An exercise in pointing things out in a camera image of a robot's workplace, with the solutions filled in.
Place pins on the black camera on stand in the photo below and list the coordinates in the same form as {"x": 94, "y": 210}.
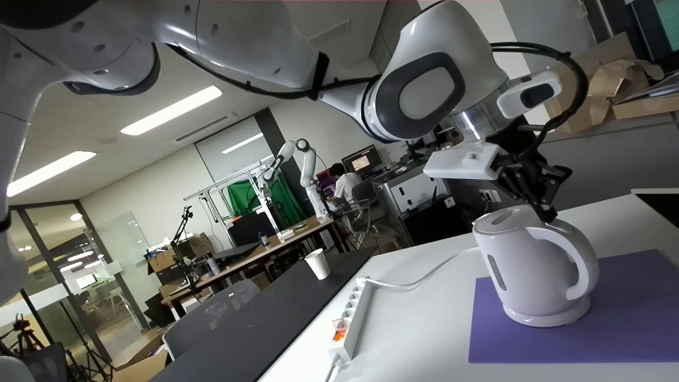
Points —
{"x": 182, "y": 222}

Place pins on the white wall outlet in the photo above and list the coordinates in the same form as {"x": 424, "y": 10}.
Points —
{"x": 489, "y": 196}

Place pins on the white power strip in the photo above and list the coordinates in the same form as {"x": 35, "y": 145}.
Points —
{"x": 350, "y": 317}

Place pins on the seated person in white shirt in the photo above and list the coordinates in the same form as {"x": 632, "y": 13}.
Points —
{"x": 347, "y": 184}

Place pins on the grey partition wall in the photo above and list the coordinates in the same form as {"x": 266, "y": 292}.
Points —
{"x": 622, "y": 161}

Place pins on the black computer monitor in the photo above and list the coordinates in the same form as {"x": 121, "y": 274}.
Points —
{"x": 361, "y": 160}

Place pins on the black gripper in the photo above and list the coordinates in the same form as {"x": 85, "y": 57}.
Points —
{"x": 523, "y": 151}

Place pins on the black camera tripod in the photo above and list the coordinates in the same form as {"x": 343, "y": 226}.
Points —
{"x": 49, "y": 347}

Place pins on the purple table mat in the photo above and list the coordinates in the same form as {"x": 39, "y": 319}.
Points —
{"x": 637, "y": 310}

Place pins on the white electric kettle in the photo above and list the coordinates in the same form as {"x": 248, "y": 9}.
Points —
{"x": 530, "y": 272}

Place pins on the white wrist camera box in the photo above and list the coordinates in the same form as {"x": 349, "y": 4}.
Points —
{"x": 464, "y": 160}

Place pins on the brown cardboard floor box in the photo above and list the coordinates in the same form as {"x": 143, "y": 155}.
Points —
{"x": 141, "y": 363}

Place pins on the white paper cup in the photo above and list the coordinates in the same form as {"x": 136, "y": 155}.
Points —
{"x": 318, "y": 264}

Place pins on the green screen cloth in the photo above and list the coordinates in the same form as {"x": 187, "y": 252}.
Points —
{"x": 242, "y": 196}

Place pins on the long wooden work table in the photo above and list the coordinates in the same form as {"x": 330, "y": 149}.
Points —
{"x": 246, "y": 257}

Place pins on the short ceiling light panel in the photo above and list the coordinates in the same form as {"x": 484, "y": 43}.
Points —
{"x": 171, "y": 111}

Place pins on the large open cardboard box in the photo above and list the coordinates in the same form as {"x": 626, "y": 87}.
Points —
{"x": 622, "y": 85}

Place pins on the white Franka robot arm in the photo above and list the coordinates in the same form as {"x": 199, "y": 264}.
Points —
{"x": 424, "y": 85}

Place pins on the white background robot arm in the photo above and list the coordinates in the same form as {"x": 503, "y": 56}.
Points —
{"x": 308, "y": 170}

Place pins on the long ceiling light panel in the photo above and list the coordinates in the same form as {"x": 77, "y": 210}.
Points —
{"x": 49, "y": 172}

